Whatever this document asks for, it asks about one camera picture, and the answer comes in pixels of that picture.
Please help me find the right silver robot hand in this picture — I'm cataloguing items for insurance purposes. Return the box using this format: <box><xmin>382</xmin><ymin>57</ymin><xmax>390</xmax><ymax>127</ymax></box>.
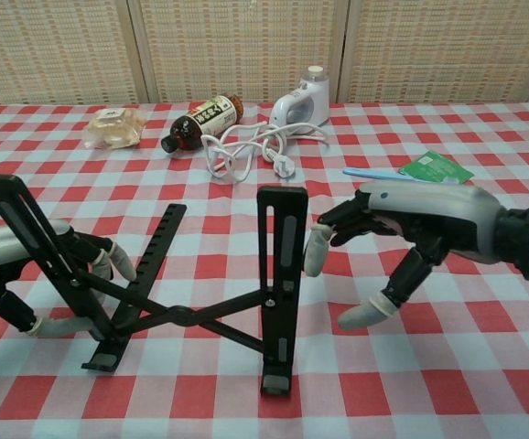
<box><xmin>303</xmin><ymin>183</ymin><xmax>503</xmax><ymax>331</ymax></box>

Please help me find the light blue toothbrush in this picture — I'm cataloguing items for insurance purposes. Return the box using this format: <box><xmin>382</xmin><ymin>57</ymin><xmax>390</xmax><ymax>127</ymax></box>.
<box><xmin>341</xmin><ymin>167</ymin><xmax>458</xmax><ymax>185</ymax></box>

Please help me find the green foil sachet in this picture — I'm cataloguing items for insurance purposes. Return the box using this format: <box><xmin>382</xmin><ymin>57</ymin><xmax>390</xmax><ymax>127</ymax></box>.
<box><xmin>397</xmin><ymin>150</ymin><xmax>474</xmax><ymax>187</ymax></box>

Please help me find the white handheld steam iron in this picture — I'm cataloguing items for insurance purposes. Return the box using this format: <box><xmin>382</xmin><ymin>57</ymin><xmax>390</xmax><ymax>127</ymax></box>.
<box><xmin>269</xmin><ymin>65</ymin><xmax>330</xmax><ymax>136</ymax></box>

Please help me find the brown tea bottle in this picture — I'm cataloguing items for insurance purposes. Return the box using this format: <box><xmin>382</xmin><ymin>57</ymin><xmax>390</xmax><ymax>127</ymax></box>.
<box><xmin>160</xmin><ymin>93</ymin><xmax>245</xmax><ymax>155</ymax></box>

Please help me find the white power cord with plug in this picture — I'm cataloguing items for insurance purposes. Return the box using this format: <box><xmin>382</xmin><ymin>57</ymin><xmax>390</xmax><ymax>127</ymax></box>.
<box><xmin>200</xmin><ymin>119</ymin><xmax>334</xmax><ymax>185</ymax></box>

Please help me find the bamboo screen panel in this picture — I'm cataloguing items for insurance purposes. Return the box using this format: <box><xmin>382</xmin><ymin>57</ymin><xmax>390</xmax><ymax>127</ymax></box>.
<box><xmin>337</xmin><ymin>0</ymin><xmax>529</xmax><ymax>104</ymax></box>
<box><xmin>0</xmin><ymin>0</ymin><xmax>140</xmax><ymax>107</ymax></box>
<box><xmin>129</xmin><ymin>0</ymin><xmax>351</xmax><ymax>104</ymax></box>

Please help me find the clear snack bag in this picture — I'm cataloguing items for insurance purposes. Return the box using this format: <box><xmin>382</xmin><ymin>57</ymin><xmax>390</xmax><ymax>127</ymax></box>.
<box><xmin>84</xmin><ymin>105</ymin><xmax>147</xmax><ymax>150</ymax></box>

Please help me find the black folding laptop stand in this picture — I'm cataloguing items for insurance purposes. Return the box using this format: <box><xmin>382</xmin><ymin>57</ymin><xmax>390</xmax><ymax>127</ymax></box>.
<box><xmin>0</xmin><ymin>174</ymin><xmax>310</xmax><ymax>397</ymax></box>

